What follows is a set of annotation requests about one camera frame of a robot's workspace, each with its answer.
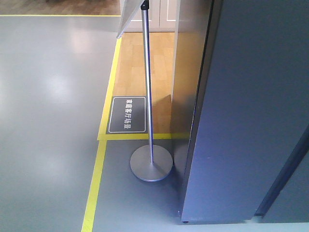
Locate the grey floor label sign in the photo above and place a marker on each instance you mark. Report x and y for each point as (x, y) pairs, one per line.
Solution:
(127, 115)

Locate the round grey floor base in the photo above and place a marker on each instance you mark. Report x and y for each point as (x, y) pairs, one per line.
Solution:
(145, 170)

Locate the white panelled door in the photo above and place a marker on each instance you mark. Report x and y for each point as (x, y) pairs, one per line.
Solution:
(163, 15)

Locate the dark grey fridge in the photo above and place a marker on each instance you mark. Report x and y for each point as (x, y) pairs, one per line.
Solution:
(287, 201)

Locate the tilted sign board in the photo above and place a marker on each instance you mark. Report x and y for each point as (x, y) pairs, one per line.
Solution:
(129, 11)

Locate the silver sign stand pole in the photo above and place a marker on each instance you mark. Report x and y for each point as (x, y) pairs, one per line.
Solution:
(146, 44)

